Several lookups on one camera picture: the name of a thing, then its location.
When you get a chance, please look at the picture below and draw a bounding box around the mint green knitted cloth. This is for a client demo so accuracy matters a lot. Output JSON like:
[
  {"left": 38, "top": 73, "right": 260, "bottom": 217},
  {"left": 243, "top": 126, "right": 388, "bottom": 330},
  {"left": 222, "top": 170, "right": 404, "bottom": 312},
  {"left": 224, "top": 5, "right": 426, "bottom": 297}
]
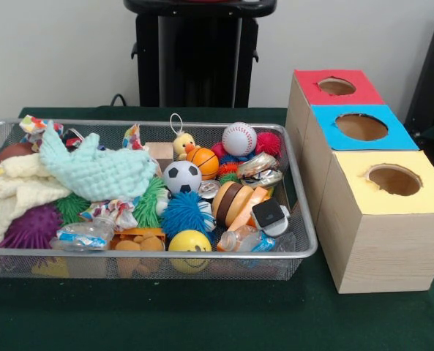
[{"left": 39, "top": 120, "right": 157, "bottom": 202}]

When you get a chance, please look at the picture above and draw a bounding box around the wooden box with three holes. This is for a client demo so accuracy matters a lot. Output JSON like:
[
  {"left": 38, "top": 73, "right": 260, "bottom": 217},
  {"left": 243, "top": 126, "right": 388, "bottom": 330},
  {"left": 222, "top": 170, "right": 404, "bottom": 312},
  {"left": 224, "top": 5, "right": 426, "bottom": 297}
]
[{"left": 285, "top": 69, "right": 434, "bottom": 295}]

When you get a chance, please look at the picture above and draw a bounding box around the small orange basketball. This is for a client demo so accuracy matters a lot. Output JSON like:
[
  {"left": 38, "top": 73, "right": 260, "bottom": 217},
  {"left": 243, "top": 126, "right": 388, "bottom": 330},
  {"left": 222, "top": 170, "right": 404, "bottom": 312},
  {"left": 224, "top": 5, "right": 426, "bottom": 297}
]
[{"left": 186, "top": 146, "right": 220, "bottom": 180}]

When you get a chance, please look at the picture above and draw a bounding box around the toy hamburger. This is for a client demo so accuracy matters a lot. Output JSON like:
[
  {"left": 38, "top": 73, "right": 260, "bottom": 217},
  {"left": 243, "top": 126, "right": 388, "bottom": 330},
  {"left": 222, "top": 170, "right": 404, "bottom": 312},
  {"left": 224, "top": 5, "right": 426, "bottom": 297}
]
[{"left": 212, "top": 181, "right": 254, "bottom": 227}]

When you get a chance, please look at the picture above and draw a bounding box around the black and white soccer ball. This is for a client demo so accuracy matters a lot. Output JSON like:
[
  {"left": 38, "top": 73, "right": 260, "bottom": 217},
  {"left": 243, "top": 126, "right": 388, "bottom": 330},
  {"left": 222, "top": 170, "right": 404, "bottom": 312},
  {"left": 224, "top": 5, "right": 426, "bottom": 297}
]
[{"left": 162, "top": 160, "right": 203, "bottom": 195}]

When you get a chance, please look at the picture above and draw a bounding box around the white baseball with red stitching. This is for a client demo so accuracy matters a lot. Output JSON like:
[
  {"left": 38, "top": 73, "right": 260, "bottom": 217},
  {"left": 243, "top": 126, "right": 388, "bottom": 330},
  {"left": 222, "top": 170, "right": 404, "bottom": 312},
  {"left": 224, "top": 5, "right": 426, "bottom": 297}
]
[{"left": 222, "top": 122, "right": 258, "bottom": 156}]

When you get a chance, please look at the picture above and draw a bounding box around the yellow duck plush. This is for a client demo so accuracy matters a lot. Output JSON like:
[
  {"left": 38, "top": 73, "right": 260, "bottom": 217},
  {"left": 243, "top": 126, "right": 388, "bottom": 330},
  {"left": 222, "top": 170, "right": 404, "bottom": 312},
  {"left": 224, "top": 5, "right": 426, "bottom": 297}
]
[{"left": 169, "top": 113, "right": 199, "bottom": 161}]

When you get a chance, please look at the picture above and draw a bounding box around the blue fuzzy puffer ball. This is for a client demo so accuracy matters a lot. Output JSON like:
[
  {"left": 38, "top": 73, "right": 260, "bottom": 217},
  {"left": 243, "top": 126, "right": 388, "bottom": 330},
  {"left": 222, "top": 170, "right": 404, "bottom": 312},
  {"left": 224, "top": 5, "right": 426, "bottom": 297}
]
[{"left": 160, "top": 190, "right": 217, "bottom": 241}]

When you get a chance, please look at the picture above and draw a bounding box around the yellow smiley ball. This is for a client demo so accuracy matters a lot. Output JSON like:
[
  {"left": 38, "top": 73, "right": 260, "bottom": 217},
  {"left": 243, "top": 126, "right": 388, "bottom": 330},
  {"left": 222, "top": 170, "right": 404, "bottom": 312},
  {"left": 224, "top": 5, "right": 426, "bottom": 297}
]
[{"left": 168, "top": 230, "right": 213, "bottom": 274}]

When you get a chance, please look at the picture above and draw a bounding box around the purple spiky ball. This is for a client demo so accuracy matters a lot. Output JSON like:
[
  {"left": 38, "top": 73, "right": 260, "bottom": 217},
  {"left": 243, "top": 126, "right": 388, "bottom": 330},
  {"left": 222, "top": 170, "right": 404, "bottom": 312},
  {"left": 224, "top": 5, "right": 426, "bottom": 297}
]
[{"left": 0, "top": 203, "right": 63, "bottom": 249}]

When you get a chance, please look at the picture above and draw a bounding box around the cream knitted cloth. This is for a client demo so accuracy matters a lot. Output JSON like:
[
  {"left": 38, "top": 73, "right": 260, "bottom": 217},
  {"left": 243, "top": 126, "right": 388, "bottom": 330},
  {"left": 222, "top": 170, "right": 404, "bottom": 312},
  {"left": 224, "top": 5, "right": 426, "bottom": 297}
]
[{"left": 0, "top": 153, "right": 71, "bottom": 245}]

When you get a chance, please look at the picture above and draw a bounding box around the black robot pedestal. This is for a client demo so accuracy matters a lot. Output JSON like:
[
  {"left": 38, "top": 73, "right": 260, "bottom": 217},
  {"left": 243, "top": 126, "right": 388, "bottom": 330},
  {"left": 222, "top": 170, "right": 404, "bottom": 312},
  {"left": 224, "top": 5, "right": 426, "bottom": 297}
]
[{"left": 123, "top": 0, "right": 278, "bottom": 108}]

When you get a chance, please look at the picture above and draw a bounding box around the wire mesh bin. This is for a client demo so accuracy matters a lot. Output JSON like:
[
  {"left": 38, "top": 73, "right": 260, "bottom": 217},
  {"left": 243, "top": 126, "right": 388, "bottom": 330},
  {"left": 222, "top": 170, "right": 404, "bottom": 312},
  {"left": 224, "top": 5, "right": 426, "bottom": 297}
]
[{"left": 0, "top": 118, "right": 318, "bottom": 282}]

